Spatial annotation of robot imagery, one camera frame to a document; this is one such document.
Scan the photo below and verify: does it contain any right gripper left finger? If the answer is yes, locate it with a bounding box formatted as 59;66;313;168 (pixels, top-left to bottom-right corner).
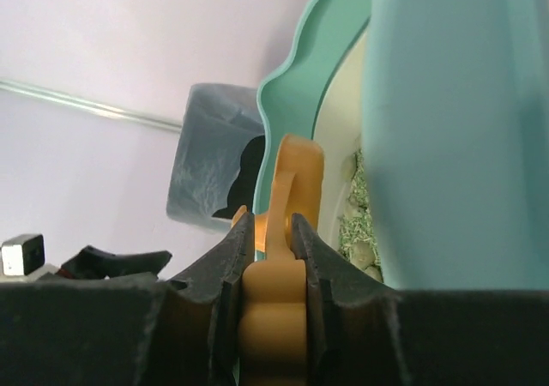
169;213;255;385

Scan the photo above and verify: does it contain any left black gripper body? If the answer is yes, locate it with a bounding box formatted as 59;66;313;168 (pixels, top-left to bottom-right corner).
38;245;172;281

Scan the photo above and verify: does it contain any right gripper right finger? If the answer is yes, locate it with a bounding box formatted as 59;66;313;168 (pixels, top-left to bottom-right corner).
292;214;401;385

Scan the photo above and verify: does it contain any orange litter scoop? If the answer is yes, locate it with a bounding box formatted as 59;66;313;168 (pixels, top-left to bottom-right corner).
238;135;324;385

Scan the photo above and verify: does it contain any teal litter box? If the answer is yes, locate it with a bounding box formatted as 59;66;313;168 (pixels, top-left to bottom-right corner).
253;0;548;290

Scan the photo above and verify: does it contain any green cat litter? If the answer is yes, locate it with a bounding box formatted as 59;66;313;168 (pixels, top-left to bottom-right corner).
338;148;383;282

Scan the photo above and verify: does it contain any black trash bin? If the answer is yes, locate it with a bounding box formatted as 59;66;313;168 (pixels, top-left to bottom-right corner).
213;136;265;220

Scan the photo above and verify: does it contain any blue plastic bin liner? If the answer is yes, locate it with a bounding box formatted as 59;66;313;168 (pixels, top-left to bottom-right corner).
166;83;265;232

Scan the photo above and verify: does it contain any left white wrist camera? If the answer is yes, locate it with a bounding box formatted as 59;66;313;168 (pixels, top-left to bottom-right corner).
1;233;45;277

